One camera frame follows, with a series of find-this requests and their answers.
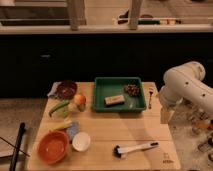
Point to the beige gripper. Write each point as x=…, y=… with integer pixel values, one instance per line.
x=166, y=114

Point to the tan rectangular eraser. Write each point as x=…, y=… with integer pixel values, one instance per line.
x=114, y=100

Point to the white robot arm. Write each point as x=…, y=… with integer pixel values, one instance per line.
x=184, y=82

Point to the small dark fork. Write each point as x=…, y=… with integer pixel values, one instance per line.
x=150, y=99

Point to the dark brown pinecone ball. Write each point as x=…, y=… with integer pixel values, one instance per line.
x=131, y=90

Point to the green plastic tray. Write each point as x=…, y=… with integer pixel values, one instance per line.
x=114, y=86

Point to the orange peach fruit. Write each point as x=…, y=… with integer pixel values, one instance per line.
x=79, y=99

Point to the small white bowl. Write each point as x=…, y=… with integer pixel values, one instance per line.
x=81, y=141

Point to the blue grey cloth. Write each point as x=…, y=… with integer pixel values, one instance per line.
x=72, y=130

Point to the dark red bowl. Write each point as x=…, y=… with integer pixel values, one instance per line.
x=66, y=89

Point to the green toy vegetable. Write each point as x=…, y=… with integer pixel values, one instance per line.
x=58, y=106

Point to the grey cloth under bowl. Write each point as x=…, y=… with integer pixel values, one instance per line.
x=52, y=93

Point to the orange plastic bowl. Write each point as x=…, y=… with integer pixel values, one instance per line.
x=53, y=147

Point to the black pole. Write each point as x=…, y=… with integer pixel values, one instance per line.
x=16, y=150

